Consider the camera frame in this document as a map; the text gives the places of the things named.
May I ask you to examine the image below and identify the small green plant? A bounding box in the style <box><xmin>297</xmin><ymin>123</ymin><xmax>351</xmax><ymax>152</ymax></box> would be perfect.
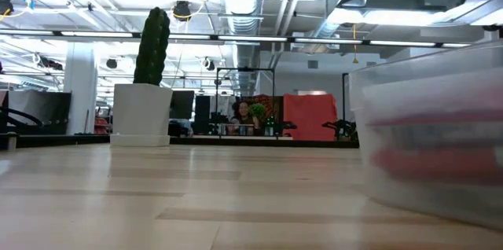
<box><xmin>250</xmin><ymin>102</ymin><xmax>267</xmax><ymax>122</ymax></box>

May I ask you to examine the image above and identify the person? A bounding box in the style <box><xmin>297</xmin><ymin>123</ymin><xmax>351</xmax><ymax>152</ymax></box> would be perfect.
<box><xmin>229</xmin><ymin>100</ymin><xmax>261</xmax><ymax>137</ymax></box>

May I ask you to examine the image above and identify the black monitor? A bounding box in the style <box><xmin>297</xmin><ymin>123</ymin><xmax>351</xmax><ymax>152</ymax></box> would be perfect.
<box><xmin>169</xmin><ymin>90</ymin><xmax>196</xmax><ymax>121</ymax></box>
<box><xmin>194</xmin><ymin>95</ymin><xmax>211</xmax><ymax>122</ymax></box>

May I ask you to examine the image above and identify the red cloth screen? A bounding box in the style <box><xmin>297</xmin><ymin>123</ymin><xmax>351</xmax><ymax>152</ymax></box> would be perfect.
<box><xmin>282</xmin><ymin>93</ymin><xmax>339</xmax><ymax>142</ymax></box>

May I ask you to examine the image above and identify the white square planter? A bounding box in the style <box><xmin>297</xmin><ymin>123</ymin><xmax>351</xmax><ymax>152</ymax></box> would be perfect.
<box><xmin>109</xmin><ymin>83</ymin><xmax>174</xmax><ymax>148</ymax></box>

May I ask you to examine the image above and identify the green cactus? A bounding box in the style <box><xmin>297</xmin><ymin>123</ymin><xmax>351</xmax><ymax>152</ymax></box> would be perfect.
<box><xmin>132</xmin><ymin>6</ymin><xmax>171</xmax><ymax>86</ymax></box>

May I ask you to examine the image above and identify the white pillar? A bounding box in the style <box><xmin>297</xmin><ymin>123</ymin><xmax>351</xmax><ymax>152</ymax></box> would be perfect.
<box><xmin>63</xmin><ymin>42</ymin><xmax>98</xmax><ymax>136</ymax></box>

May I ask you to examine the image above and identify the translucent plastic bin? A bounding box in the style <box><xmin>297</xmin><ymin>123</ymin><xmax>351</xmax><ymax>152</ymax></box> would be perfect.
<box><xmin>348</xmin><ymin>40</ymin><xmax>503</xmax><ymax>230</ymax></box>

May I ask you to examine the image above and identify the black partition panel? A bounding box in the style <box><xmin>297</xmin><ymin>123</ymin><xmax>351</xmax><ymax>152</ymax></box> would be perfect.
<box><xmin>7</xmin><ymin>90</ymin><xmax>73</xmax><ymax>136</ymax></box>

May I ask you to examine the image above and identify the black table clamp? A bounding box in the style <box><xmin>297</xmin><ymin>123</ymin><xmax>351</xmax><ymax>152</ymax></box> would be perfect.
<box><xmin>0</xmin><ymin>106</ymin><xmax>45</xmax><ymax>151</ymax></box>

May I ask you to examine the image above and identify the black metal frame stand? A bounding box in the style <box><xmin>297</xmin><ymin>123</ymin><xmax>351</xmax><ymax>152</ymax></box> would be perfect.
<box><xmin>215</xmin><ymin>67</ymin><xmax>276</xmax><ymax>138</ymax></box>

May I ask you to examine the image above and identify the long ceiling light rail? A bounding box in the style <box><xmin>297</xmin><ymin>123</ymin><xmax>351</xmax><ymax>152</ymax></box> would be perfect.
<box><xmin>0</xmin><ymin>28</ymin><xmax>472</xmax><ymax>50</ymax></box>

